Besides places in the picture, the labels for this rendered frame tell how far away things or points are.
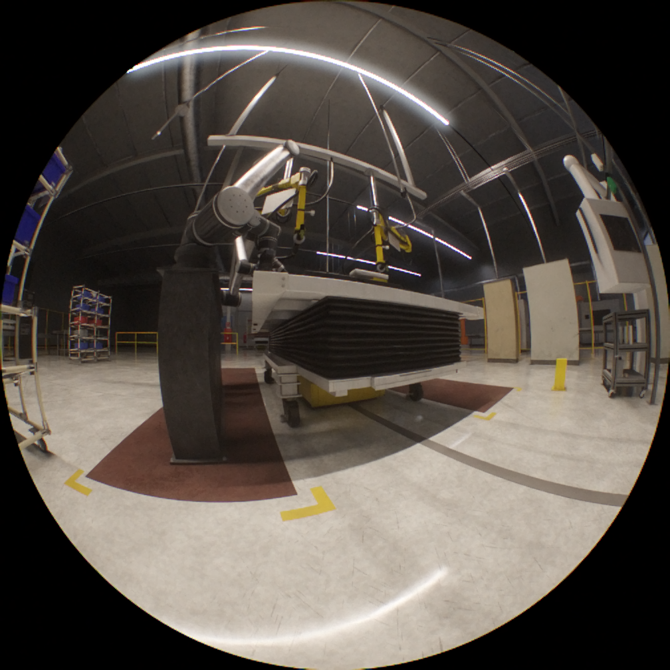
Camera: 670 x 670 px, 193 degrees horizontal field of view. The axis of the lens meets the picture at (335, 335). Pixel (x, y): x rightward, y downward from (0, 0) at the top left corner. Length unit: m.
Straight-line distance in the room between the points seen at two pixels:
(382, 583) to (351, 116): 10.98
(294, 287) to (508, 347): 4.92
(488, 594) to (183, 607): 0.66
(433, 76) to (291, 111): 6.05
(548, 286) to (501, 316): 1.43
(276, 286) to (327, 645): 1.04
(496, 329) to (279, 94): 11.29
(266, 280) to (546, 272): 5.02
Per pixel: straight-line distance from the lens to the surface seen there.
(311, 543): 0.68
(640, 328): 3.41
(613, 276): 2.20
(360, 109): 10.38
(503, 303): 5.29
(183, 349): 0.94
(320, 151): 3.30
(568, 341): 4.92
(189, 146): 9.35
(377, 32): 9.74
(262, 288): 0.74
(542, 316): 4.96
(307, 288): 0.77
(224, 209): 0.85
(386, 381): 0.92
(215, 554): 0.71
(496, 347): 5.31
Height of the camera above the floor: 0.58
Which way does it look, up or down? 2 degrees up
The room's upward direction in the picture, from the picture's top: 1 degrees counter-clockwise
